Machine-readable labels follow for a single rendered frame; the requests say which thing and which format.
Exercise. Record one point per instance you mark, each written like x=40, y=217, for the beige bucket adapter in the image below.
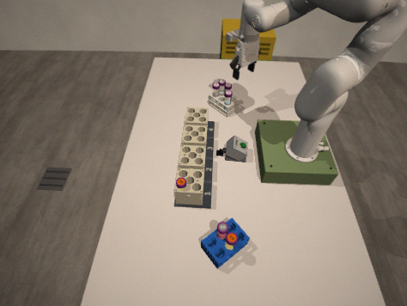
x=194, y=135
x=192, y=156
x=200, y=113
x=193, y=194

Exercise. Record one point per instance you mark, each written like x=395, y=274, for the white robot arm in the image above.
x=330, y=82

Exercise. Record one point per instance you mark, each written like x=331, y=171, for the blue tube rack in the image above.
x=216, y=250

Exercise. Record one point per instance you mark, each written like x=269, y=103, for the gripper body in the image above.
x=247, y=52

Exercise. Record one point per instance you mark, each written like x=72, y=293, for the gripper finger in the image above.
x=251, y=66
x=235, y=74

